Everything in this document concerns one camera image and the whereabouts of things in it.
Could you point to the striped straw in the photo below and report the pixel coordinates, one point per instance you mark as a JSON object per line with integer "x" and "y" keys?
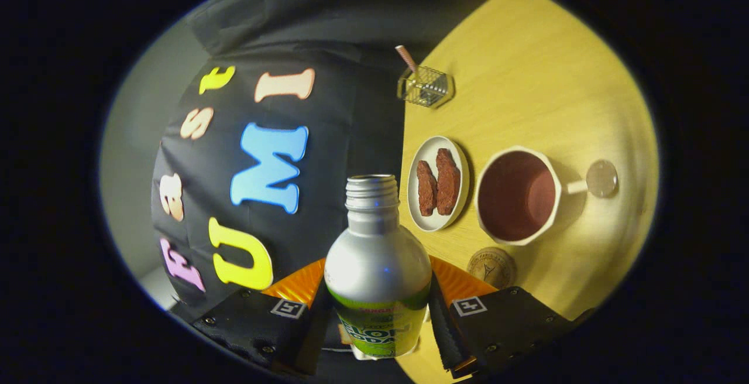
{"x": 406, "y": 59}

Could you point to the brown meat piece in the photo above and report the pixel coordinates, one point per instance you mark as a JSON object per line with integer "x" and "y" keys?
{"x": 427, "y": 188}
{"x": 448, "y": 182}

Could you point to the black backdrop cloth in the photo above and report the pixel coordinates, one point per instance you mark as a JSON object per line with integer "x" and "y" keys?
{"x": 345, "y": 126}

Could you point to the round cork coaster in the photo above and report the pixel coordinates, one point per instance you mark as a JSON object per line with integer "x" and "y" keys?
{"x": 491, "y": 266}

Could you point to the white oval plate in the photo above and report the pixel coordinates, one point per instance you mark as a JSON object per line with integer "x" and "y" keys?
{"x": 424, "y": 147}

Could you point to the white cup red inside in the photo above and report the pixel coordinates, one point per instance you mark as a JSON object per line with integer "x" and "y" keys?
{"x": 515, "y": 196}

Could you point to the silver juice bottle green label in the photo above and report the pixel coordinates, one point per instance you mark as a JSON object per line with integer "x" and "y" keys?
{"x": 377, "y": 255}

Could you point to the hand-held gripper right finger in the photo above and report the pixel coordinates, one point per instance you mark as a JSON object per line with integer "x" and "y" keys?
{"x": 509, "y": 322}

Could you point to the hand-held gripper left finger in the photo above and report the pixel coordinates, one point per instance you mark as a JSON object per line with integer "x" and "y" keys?
{"x": 251, "y": 324}

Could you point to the wooden table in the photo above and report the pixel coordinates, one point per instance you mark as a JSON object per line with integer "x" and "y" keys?
{"x": 526, "y": 91}

